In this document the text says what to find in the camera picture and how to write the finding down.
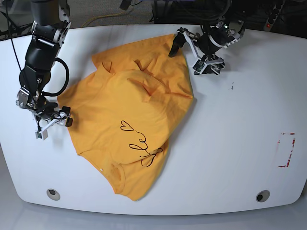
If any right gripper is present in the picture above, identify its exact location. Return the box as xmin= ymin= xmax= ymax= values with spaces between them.
xmin=16 ymin=87 xmax=73 ymax=127

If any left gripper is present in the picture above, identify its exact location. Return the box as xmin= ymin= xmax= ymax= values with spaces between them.
xmin=168 ymin=27 xmax=226 ymax=72

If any yellow T-shirt with script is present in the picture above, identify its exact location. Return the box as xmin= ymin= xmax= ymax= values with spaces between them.
xmin=57 ymin=34 xmax=193 ymax=201

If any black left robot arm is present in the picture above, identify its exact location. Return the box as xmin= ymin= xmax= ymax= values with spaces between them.
xmin=168 ymin=0 xmax=258 ymax=75

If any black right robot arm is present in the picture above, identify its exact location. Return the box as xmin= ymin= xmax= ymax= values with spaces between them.
xmin=16 ymin=0 xmax=73 ymax=127

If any black power strip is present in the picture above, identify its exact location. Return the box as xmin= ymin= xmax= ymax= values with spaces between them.
xmin=263 ymin=0 xmax=285 ymax=32

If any black tripod stand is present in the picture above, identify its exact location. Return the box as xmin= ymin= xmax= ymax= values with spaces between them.
xmin=0 ymin=9 xmax=33 ymax=41

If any red tape rectangle marker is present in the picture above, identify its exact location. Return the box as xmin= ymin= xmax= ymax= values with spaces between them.
xmin=276 ymin=132 xmax=296 ymax=168

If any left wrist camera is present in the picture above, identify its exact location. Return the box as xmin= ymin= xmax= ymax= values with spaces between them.
xmin=192 ymin=59 xmax=208 ymax=75

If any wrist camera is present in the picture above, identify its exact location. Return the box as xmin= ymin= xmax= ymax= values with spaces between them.
xmin=192 ymin=59 xmax=208 ymax=75
xmin=35 ymin=130 xmax=48 ymax=140

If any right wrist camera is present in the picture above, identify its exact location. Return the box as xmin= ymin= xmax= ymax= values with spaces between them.
xmin=35 ymin=130 xmax=48 ymax=140

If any yellow cable on floor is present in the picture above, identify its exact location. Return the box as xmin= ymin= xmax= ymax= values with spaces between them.
xmin=81 ymin=11 xmax=130 ymax=28

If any left table cable grommet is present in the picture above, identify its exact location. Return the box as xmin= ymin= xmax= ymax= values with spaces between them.
xmin=47 ymin=189 xmax=60 ymax=201

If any table cable grommet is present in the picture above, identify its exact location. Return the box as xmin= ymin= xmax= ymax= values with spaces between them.
xmin=256 ymin=190 xmax=270 ymax=203
xmin=47 ymin=189 xmax=60 ymax=201

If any right table cable grommet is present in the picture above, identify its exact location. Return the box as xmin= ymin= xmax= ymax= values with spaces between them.
xmin=256 ymin=190 xmax=270 ymax=203

